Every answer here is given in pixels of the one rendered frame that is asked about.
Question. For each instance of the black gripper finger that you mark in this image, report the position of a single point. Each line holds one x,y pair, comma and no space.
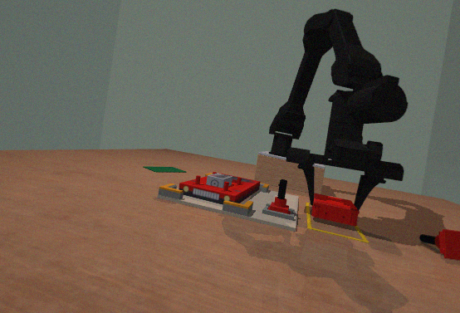
309,173
365,186

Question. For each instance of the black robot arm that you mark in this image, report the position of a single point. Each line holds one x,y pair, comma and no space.
375,98

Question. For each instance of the green rectangular patch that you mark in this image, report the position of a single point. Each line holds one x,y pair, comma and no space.
164,169

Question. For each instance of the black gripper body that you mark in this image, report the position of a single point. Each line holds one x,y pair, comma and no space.
383,170

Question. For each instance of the yellow rectangular outline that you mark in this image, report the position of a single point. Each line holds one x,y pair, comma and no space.
309,226

